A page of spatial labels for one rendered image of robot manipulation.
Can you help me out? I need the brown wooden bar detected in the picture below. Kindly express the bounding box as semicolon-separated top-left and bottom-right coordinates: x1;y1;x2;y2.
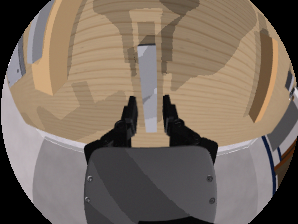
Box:
249;32;278;123

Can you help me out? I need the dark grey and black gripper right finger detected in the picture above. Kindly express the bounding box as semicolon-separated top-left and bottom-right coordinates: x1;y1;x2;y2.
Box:
162;95;218;164

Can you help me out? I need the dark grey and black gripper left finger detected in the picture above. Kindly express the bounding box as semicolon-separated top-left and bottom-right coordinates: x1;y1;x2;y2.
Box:
84;96;138;165

